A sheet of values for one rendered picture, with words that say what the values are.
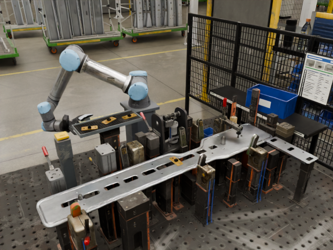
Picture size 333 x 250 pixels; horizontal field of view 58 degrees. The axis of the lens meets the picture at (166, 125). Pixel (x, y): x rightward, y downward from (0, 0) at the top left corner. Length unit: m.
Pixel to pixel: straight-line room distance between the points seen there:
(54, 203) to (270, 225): 1.10
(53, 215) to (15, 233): 0.46
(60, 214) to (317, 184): 1.55
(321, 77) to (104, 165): 1.42
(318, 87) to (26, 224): 1.90
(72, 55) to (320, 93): 1.53
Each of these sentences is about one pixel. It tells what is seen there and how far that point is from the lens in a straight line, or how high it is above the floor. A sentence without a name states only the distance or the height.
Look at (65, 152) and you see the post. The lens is 1.67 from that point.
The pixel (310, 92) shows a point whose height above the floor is 1.20.
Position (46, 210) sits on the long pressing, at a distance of 1.45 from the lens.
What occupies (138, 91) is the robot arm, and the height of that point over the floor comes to 1.27.
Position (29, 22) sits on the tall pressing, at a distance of 10.88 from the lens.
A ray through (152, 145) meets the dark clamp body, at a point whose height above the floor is 1.04.
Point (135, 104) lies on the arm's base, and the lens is 2.00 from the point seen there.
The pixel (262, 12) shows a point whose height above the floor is 1.46.
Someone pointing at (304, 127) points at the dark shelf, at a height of 1.03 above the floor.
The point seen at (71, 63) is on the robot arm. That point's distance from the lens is 1.80.
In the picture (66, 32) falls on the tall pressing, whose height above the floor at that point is 0.46.
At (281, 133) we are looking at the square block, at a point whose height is 1.01.
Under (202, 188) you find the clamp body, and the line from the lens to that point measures 1.59.
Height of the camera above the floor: 1.93
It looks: 28 degrees down
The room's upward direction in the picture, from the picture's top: straight up
